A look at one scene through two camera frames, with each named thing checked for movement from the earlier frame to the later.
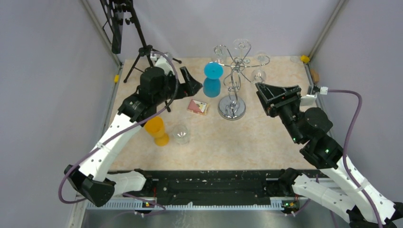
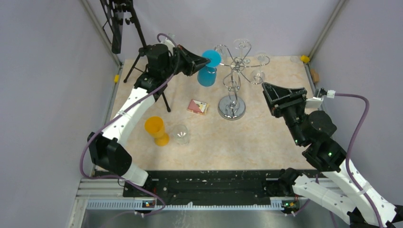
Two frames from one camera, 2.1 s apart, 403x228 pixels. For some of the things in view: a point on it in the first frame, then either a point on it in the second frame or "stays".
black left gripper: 188,88 → 193,61
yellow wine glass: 155,127 stays
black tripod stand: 146,49 stays
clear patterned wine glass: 181,134 stays
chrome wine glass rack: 232,107 stays
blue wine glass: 213,71 → 207,73
